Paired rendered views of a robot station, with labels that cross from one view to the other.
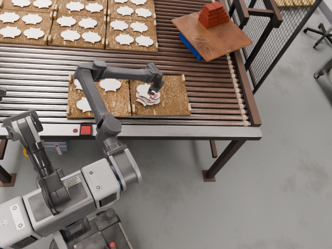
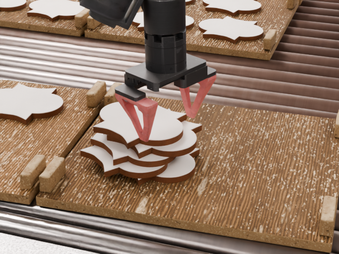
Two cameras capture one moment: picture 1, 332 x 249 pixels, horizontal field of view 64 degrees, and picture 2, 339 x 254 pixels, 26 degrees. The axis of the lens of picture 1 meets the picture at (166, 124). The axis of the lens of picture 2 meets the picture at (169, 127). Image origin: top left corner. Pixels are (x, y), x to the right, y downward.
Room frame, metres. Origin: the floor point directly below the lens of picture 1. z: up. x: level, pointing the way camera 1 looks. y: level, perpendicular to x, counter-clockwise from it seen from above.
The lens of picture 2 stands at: (0.38, -0.44, 1.51)
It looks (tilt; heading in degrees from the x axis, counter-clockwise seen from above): 28 degrees down; 37
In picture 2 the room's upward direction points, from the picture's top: straight up
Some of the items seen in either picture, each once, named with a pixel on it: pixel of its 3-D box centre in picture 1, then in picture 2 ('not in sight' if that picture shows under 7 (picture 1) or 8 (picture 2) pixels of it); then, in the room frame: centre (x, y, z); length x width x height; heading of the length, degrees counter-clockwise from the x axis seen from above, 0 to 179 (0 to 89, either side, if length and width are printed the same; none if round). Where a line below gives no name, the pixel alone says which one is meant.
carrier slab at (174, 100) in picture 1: (159, 94); (205, 159); (1.19, 0.11, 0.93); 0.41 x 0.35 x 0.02; 112
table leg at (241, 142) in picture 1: (223, 158); not in sight; (1.11, -0.56, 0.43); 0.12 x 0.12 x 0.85; 19
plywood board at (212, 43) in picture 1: (212, 31); not in sight; (1.90, -0.14, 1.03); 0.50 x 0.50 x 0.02; 48
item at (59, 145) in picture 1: (57, 142); not in sight; (0.67, 0.66, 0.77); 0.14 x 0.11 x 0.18; 109
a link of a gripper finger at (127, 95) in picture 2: (153, 93); (149, 108); (1.09, 0.14, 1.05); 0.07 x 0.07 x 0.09; 83
